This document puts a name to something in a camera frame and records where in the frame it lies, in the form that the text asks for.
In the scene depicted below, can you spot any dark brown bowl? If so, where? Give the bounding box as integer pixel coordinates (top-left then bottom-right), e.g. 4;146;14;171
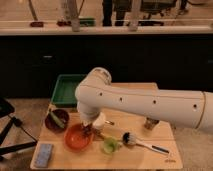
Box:
45;109;69;133

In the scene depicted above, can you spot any green plastic tray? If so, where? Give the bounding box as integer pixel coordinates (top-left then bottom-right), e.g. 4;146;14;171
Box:
51;74;86;108

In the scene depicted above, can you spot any black tripod stand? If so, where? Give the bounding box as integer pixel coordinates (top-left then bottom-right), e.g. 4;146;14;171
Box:
0;97;38;158

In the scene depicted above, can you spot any green cucumber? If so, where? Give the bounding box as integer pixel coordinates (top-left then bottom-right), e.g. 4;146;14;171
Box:
49;111;65;129

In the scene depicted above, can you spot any dark purple grapes bunch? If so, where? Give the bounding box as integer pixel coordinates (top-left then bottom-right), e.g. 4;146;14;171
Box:
83;125;94;135

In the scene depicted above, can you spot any dish brush with white handle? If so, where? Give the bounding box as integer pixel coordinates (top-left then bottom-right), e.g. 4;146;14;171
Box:
122;132;169;154

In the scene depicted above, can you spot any red bowl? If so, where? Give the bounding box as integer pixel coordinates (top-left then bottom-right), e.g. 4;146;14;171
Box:
64;124;94;152

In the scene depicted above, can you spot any blue sponge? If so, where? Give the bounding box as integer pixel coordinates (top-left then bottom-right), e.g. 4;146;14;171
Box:
34;144;53;168

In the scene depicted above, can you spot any green cup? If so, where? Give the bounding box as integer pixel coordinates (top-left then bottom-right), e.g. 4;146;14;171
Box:
102;137;118;154

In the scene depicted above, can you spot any small brown jar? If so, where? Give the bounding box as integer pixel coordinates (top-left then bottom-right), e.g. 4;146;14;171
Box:
144;118;159;130

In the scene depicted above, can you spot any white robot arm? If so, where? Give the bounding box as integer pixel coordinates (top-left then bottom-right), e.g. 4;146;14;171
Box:
75;67;213;134

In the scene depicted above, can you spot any white cup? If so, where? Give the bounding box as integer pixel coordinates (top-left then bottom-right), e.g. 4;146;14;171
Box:
93;112;106;130

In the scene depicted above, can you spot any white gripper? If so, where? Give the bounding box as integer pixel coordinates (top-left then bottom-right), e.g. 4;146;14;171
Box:
80;114;97;127

